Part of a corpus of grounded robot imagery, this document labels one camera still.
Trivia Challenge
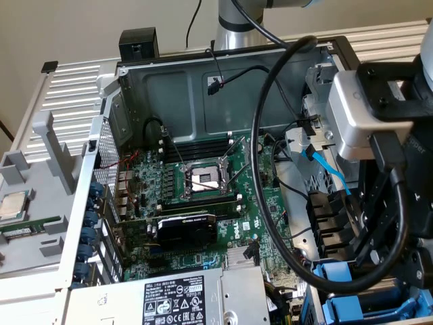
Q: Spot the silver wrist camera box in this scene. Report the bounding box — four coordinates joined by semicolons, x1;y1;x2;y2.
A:
325;70;414;160

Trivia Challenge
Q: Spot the hard disk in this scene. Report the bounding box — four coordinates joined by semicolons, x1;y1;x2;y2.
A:
313;260;417;318

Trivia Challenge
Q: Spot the black wire with black plug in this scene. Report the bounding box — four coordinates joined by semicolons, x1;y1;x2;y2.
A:
206;65;321;136

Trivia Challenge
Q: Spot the green motherboard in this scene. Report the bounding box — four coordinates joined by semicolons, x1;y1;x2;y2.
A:
114;131;305;305

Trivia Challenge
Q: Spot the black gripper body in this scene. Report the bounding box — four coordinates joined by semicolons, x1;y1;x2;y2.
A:
402;128;433;248

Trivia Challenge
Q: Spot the metal drive cage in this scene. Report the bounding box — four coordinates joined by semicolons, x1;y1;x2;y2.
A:
300;62;361;186

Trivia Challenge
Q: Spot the looped black wire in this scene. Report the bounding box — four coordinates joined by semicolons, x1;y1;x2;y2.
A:
143;116;170;143

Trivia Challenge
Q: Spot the grey power supply unit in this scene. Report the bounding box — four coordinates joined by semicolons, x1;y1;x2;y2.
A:
66;265;271;325

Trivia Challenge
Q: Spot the black RAM slot bank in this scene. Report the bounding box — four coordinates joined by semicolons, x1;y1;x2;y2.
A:
157;194;243;219
164;137;234;162

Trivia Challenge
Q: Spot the light grey wire holder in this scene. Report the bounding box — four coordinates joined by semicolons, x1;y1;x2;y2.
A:
283;127;327;160

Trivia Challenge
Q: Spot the thick black camera cable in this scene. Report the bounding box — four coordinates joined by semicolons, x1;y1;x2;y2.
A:
231;0;411;295

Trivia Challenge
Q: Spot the silver CPU chip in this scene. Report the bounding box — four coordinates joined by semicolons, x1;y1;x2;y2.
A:
0;191;30;221

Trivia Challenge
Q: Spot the blue data wire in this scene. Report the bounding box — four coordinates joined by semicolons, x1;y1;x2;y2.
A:
305;144;352;196

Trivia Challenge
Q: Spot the grey plastic parts rack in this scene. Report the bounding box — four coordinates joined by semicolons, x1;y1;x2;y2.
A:
0;110;85;276

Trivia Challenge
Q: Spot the metal socket cover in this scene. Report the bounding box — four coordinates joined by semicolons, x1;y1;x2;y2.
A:
219;135;253;170

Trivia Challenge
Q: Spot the grey metal disk bay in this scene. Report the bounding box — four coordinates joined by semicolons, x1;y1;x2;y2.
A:
309;246;433;325

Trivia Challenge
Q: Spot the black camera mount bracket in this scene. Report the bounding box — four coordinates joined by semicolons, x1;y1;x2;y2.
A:
355;60;433;123

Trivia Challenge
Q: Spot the open grey PC case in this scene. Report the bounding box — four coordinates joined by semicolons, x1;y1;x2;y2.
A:
55;35;433;325

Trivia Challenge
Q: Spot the CPU socket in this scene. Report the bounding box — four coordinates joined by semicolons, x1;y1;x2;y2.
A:
181;158;237;200

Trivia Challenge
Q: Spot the blue plastic disk carrier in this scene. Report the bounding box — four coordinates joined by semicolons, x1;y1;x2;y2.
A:
321;293;428;324

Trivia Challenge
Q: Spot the black plastic guide block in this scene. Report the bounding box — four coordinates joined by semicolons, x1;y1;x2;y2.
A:
306;191;361;261

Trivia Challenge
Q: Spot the green RAM stick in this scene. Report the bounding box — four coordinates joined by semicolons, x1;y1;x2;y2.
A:
0;216;67;238

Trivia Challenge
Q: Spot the thin black wall cable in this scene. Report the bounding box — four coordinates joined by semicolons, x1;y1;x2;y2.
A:
185;0;204;49

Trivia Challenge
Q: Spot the black graphics card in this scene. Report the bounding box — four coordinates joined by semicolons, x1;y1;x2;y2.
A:
113;211;219;251

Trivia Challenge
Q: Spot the silver finned heatsink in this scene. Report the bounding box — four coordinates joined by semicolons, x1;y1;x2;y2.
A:
225;246;261;270

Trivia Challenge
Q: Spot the black box clamp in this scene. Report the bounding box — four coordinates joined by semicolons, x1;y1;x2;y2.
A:
118;27;160;62

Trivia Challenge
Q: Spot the long black wire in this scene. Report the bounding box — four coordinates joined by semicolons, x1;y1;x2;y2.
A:
270;133;311;200

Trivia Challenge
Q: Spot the thin black red wire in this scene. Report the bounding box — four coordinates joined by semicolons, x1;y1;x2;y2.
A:
204;47;226;88

